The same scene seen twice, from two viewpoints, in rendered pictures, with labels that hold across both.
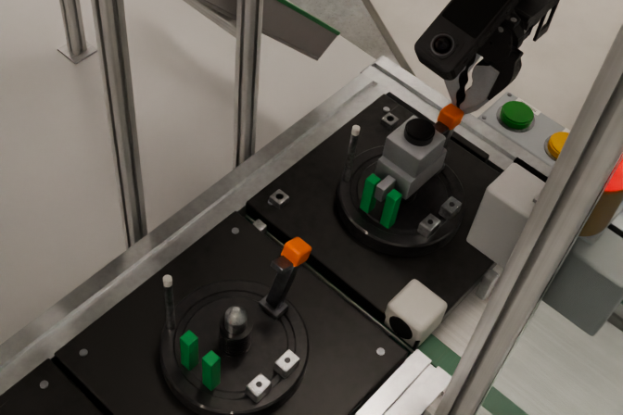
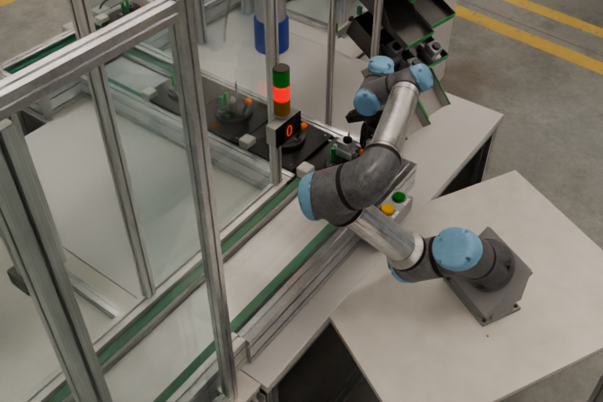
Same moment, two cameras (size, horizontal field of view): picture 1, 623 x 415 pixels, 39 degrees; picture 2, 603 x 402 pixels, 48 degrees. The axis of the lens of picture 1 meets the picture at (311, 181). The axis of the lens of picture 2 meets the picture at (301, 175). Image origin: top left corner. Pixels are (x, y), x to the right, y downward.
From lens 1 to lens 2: 2.00 m
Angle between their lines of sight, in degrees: 59
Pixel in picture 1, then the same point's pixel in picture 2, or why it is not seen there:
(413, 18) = (473, 196)
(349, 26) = not seen: outside the picture
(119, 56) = (330, 65)
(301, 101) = not seen: hidden behind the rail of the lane
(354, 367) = (285, 160)
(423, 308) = (303, 167)
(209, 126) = not seen: hidden behind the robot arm
